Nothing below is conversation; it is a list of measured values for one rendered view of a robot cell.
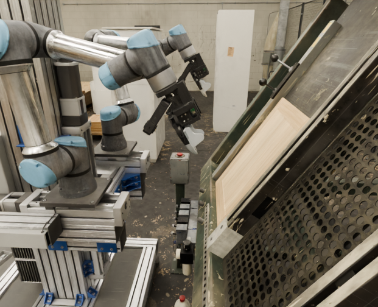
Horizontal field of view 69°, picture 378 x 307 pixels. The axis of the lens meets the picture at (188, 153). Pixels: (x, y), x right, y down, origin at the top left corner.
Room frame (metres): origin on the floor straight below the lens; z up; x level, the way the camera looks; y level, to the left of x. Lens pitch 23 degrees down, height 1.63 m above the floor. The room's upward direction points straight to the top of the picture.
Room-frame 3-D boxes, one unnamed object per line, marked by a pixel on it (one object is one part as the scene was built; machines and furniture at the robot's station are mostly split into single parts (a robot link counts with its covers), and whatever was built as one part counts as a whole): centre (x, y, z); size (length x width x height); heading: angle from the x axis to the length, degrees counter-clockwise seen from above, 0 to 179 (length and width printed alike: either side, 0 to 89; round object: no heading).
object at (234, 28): (5.25, -0.78, 1.03); 0.61 x 0.58 x 2.05; 177
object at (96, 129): (4.79, 1.56, 0.15); 0.61 x 0.52 x 0.31; 177
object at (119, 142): (1.52, 0.44, 1.09); 0.15 x 0.15 x 0.10
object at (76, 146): (1.02, 0.47, 1.20); 0.13 x 0.12 x 0.14; 163
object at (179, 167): (1.63, 0.06, 0.84); 0.12 x 0.12 x 0.18; 86
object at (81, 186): (1.02, 0.47, 1.09); 0.15 x 0.15 x 0.10
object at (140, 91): (3.99, 0.70, 0.88); 0.90 x 0.60 x 1.75; 177
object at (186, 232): (1.19, 0.02, 0.69); 0.50 x 0.14 x 0.24; 176
